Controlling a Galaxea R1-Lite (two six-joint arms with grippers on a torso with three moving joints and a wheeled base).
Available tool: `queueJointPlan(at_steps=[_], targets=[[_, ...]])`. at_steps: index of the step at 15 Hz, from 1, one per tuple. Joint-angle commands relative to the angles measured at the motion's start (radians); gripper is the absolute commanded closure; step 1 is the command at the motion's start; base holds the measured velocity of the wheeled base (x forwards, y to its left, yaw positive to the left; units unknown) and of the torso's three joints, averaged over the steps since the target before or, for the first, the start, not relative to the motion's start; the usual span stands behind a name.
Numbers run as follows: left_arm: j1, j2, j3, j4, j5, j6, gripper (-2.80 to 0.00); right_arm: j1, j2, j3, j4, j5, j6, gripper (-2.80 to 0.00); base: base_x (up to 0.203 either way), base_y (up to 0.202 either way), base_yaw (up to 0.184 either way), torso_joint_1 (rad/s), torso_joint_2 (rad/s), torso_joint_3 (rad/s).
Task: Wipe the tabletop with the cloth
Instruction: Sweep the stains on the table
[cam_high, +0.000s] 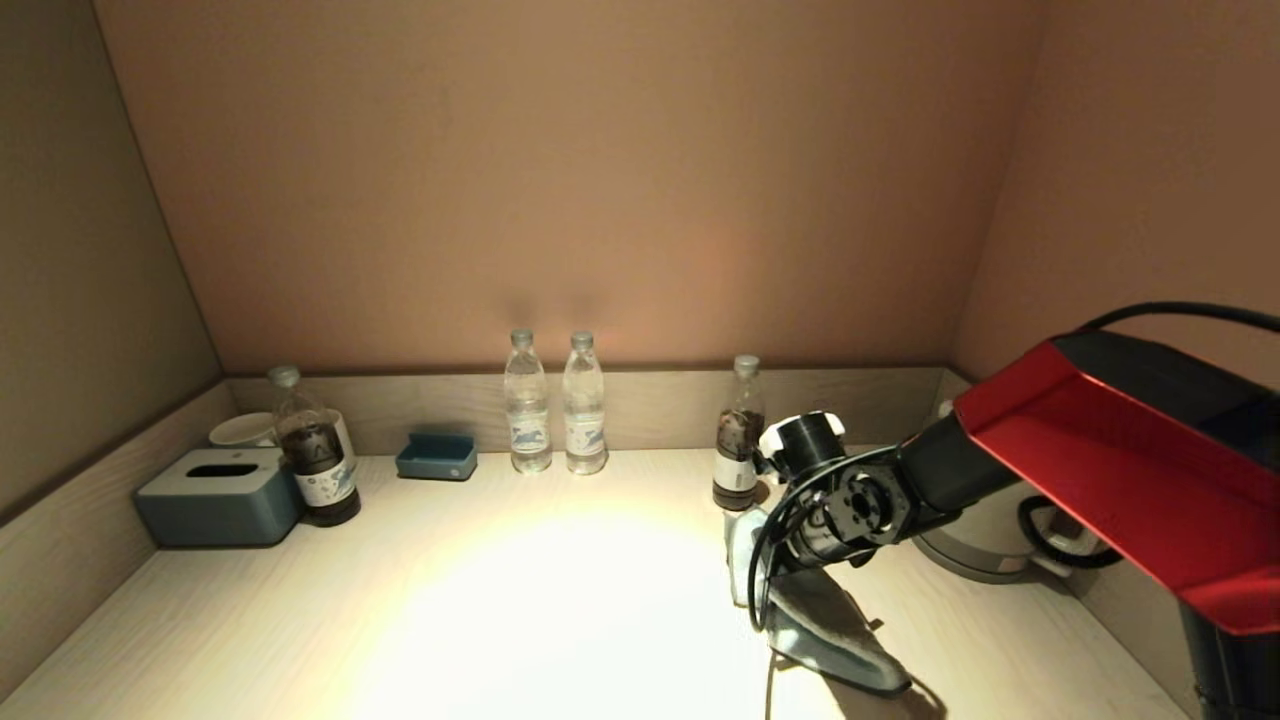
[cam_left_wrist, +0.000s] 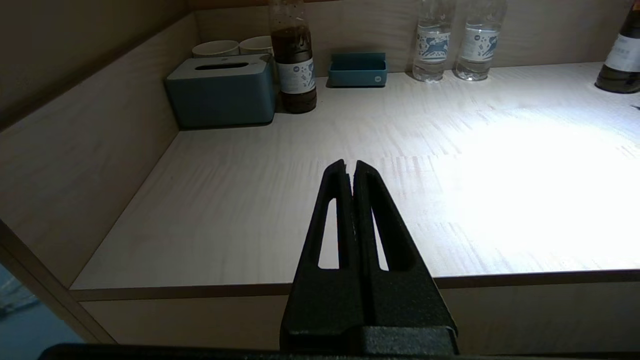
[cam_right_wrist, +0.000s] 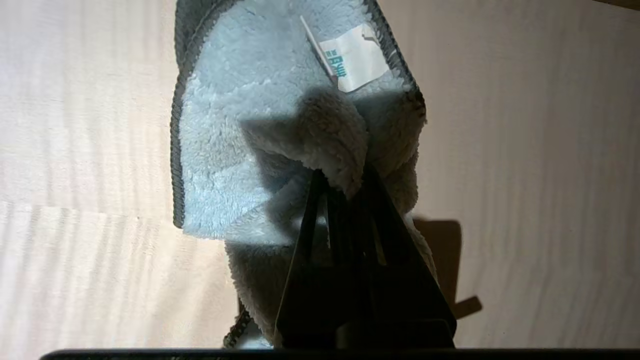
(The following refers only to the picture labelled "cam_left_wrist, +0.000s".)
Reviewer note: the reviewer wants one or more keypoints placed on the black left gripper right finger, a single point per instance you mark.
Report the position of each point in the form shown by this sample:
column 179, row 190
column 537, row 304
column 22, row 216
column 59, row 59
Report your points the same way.
column 400, row 300

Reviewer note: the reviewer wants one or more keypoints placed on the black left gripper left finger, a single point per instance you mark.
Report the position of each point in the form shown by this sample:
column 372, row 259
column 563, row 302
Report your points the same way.
column 325, row 300

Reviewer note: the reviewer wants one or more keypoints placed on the small blue tray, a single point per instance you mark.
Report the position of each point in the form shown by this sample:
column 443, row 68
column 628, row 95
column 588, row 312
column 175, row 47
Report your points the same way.
column 357, row 75

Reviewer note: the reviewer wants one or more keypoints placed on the blue-grey tissue box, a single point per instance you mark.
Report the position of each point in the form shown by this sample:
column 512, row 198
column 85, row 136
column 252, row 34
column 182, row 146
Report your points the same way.
column 220, row 95

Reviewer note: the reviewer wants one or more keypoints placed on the dark drink bottle patterned label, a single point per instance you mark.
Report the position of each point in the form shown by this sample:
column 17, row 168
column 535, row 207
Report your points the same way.
column 296, row 65

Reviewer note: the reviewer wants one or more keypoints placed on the clear water bottle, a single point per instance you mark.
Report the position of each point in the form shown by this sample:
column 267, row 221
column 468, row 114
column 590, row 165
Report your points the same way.
column 477, row 45
column 432, row 45

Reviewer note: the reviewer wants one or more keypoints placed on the white ceramic cup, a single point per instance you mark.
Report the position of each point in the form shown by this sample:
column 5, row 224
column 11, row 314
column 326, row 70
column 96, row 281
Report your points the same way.
column 215, row 48
column 256, row 44

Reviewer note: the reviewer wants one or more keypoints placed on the dark tea bottle white label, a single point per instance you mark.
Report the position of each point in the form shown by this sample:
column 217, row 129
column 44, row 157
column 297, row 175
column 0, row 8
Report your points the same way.
column 622, row 65

